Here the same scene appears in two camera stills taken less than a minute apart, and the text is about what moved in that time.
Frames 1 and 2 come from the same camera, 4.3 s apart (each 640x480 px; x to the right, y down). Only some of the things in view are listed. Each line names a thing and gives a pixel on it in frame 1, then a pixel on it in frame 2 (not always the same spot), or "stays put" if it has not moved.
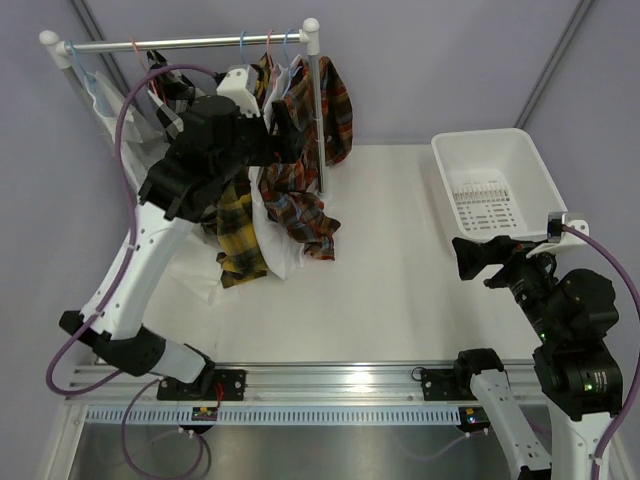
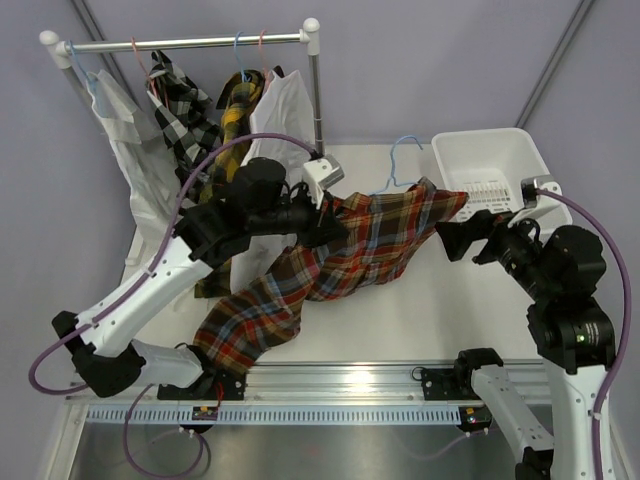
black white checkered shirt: x=170 y=94 stays put
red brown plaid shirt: x=321 y=109 -> x=387 y=234
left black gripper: x=275 y=148 -> x=323 y=226
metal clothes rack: x=309 y=33 stays put
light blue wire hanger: x=287 y=54 -> x=392 y=164
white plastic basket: x=494 y=185 stays put
